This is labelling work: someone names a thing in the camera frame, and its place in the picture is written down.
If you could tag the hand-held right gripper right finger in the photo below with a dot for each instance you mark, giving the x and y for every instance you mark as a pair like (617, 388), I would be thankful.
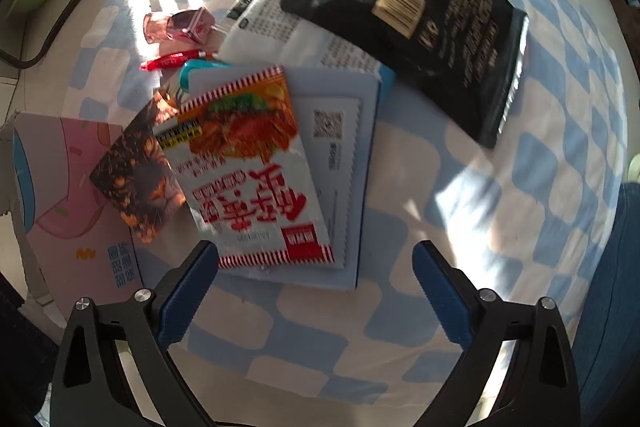
(442, 292)

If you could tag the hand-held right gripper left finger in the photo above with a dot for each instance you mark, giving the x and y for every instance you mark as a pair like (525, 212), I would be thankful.
(187, 297)

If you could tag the pink cardboard box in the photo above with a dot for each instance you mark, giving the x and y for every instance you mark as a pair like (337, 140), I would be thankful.
(60, 207)

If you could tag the black snack bag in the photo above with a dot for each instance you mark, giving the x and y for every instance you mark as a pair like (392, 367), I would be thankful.
(450, 57)

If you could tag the red pen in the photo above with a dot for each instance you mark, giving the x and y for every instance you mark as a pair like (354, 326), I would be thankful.
(170, 60)

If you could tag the blue white checkered blanket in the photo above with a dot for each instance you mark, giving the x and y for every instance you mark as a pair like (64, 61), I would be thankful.
(310, 332)

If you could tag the dark patterned long box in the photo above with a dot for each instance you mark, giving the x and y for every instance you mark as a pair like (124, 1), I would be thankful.
(135, 177)

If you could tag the red white snack packet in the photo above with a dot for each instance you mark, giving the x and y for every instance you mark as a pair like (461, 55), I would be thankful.
(240, 167)

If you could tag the pale blue flat packet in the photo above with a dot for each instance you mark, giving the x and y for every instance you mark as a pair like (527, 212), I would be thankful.
(335, 187)

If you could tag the blue cloth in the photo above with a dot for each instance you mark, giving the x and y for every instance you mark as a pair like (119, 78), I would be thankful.
(615, 307)

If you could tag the white printed packet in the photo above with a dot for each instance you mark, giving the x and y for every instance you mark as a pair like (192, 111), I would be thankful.
(280, 27)

